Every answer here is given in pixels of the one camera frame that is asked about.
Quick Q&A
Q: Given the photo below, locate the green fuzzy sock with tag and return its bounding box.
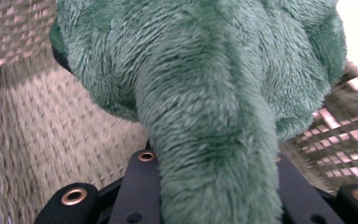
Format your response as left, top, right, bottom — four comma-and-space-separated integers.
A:
48, 0, 349, 224

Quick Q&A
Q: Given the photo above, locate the green woven basket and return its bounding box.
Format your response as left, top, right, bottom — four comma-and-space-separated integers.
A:
0, 0, 358, 224

